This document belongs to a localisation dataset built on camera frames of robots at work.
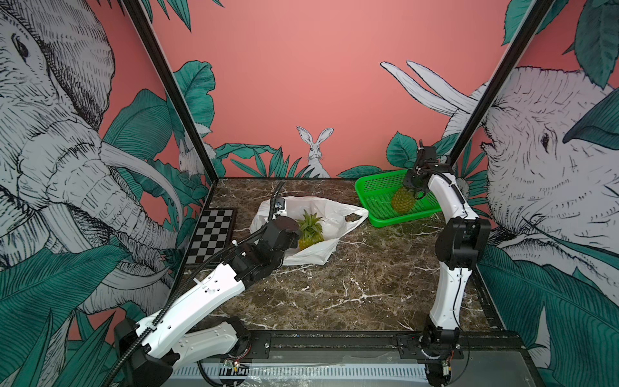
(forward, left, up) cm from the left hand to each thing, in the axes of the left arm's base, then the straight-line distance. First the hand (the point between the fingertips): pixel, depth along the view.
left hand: (288, 219), depth 73 cm
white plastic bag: (+10, -18, -14) cm, 25 cm away
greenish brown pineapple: (+20, -47, -17) cm, 54 cm away
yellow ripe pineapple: (+2, -7, -9) cm, 12 cm away
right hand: (+26, -48, -8) cm, 55 cm away
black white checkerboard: (+10, +34, -24) cm, 43 cm away
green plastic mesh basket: (+32, -40, -25) cm, 57 cm away
